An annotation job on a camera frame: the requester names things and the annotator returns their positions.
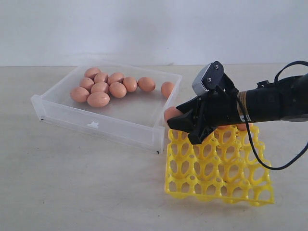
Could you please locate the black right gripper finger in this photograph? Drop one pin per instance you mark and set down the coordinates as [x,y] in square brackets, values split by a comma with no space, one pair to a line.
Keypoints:
[196,104]
[196,126]

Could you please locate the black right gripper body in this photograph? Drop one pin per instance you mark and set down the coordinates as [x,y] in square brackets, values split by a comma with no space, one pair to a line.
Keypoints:
[267,102]

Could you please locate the clear plastic drawer bin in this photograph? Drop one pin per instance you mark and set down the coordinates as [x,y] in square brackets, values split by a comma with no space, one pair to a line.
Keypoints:
[137,119]

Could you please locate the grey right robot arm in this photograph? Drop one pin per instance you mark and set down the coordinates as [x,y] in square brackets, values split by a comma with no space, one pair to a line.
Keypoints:
[301,88]

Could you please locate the yellow plastic egg tray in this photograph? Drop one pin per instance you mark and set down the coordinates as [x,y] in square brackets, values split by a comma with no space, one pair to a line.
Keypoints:
[222,167]

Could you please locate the brown egg middle row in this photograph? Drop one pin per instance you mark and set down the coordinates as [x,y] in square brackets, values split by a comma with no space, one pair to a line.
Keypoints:
[100,87]

